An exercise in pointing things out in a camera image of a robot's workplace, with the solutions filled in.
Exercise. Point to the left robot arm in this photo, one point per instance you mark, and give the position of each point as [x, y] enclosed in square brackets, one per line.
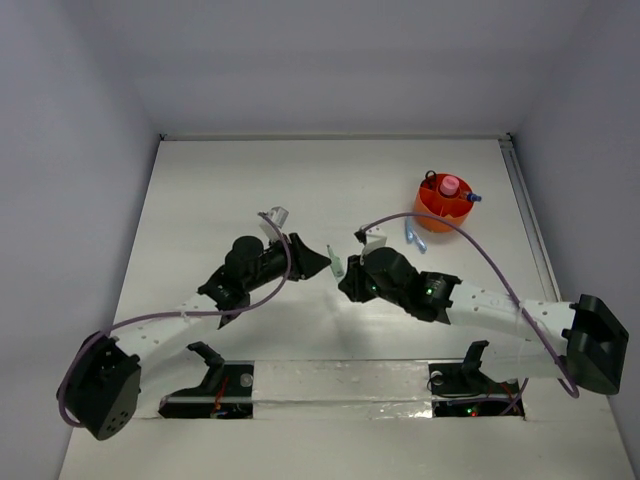
[100, 390]

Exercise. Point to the green highlighter pen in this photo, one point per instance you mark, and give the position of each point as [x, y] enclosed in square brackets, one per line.
[336, 264]

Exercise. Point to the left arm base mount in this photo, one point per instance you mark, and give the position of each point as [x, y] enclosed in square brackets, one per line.
[224, 393]

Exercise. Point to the blue highlighter pen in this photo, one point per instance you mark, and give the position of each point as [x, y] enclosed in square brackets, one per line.
[412, 236]

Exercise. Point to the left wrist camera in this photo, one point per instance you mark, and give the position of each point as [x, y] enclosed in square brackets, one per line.
[273, 219]

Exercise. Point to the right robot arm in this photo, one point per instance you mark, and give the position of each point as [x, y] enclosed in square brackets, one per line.
[581, 340]

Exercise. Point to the orange round container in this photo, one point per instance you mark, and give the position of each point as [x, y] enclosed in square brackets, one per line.
[430, 201]

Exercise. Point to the pink glue bottle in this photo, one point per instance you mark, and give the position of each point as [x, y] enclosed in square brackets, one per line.
[449, 186]

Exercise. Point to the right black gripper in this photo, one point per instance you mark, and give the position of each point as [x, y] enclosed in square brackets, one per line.
[352, 282]

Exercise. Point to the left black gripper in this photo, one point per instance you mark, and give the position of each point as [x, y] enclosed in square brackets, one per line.
[304, 264]

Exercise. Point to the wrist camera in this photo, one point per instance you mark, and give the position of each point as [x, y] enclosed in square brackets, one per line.
[371, 239]
[273, 219]

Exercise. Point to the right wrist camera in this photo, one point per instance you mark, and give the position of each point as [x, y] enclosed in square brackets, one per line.
[371, 239]

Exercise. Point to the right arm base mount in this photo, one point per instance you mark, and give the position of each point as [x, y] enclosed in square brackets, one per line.
[460, 390]

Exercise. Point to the aluminium rail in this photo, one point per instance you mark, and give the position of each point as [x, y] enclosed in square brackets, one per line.
[531, 226]

